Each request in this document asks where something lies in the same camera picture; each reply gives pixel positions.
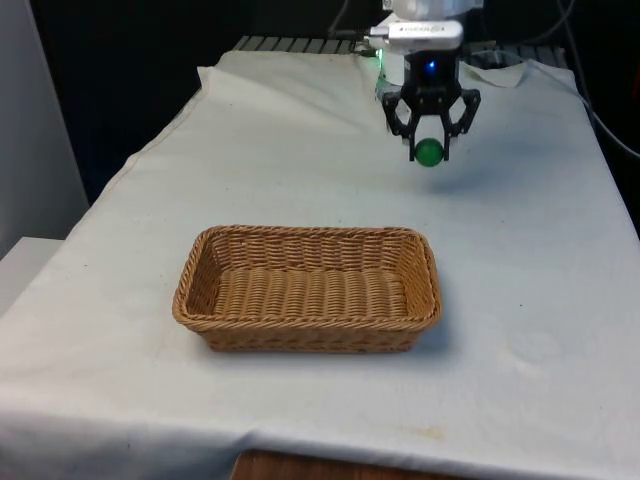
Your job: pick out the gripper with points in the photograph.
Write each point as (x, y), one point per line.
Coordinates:
(432, 75)

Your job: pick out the green ball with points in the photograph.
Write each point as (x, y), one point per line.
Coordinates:
(429, 153)

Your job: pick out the brown wicker basket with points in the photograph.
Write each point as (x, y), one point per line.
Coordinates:
(307, 295)

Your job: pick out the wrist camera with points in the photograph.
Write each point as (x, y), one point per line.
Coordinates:
(425, 35)

